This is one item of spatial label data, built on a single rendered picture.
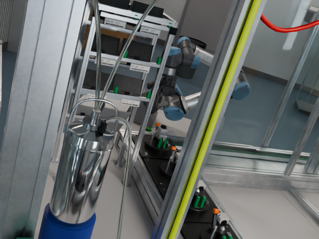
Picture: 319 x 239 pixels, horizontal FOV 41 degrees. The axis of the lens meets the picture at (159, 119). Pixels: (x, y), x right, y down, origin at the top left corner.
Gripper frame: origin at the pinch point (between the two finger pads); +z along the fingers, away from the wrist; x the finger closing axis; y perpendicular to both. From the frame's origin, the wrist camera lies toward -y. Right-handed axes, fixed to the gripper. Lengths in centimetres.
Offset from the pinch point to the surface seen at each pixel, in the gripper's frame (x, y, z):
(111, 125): -26.3, -25.1, 6.5
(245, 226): -64, 43, 31
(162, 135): -28.0, 1.6, 6.5
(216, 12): 660, 187, -38
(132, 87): -50, -21, -21
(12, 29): 388, -159, 36
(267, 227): -61, 56, 32
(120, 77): -49, -27, -24
